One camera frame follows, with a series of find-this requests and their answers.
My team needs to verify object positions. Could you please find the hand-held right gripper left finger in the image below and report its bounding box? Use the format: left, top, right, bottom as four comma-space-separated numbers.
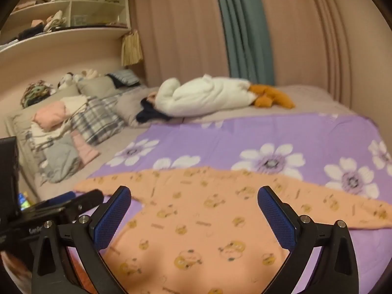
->
31, 185, 133, 294

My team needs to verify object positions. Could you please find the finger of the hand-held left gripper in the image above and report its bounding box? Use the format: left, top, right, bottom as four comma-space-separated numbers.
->
68, 189, 105, 215
40, 191, 77, 210

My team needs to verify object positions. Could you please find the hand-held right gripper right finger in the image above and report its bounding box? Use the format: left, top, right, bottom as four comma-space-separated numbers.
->
257, 185, 359, 294

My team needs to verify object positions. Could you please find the orange printed shirt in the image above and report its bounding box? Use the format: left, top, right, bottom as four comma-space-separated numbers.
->
73, 166, 392, 294

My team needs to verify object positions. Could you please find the pile of clothes on shelf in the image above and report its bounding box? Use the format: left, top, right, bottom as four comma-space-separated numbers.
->
17, 10, 68, 37

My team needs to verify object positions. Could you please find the grey crumpled cloth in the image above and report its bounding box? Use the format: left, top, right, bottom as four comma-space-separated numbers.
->
39, 142, 83, 184

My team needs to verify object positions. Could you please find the pink folded cloth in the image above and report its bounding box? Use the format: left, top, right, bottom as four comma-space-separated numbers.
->
72, 130, 101, 163

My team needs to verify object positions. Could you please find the plaid cloth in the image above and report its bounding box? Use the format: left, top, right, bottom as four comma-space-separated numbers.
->
70, 95, 127, 146

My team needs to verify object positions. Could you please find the purple floral blanket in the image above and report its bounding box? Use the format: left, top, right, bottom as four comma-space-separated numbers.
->
66, 113, 392, 294

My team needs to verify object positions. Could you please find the pink garment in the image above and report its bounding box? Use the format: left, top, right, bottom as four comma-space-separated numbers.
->
33, 102, 68, 130

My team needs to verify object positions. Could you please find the dark navy cloth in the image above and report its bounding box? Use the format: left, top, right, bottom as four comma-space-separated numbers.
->
136, 96, 172, 123

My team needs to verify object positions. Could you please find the colourful patterned cloth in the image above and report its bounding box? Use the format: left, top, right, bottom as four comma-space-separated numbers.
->
20, 80, 51, 108

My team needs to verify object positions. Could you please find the grey pillow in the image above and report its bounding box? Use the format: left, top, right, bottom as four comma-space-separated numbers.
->
76, 76, 123, 98

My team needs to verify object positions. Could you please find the white plush toy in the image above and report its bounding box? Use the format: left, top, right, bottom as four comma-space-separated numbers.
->
58, 69, 101, 91

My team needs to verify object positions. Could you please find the beige bed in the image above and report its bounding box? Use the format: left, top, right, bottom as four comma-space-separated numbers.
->
6, 84, 357, 203

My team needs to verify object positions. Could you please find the striped blue pillow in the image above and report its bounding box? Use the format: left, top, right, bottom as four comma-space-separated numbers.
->
107, 69, 141, 87

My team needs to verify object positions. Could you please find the white padded jacket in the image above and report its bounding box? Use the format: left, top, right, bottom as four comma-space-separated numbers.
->
155, 74, 296, 117

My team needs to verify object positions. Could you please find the yellow hanging cloth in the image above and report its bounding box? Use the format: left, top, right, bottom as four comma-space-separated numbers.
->
121, 30, 144, 67

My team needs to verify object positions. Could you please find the teal curtain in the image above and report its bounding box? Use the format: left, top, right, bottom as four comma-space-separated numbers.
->
213, 0, 276, 87

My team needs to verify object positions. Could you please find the pink curtain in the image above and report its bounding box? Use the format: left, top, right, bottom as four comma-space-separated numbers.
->
132, 0, 392, 114

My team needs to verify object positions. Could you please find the cream wall shelf unit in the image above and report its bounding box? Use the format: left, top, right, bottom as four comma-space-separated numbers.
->
0, 0, 133, 56

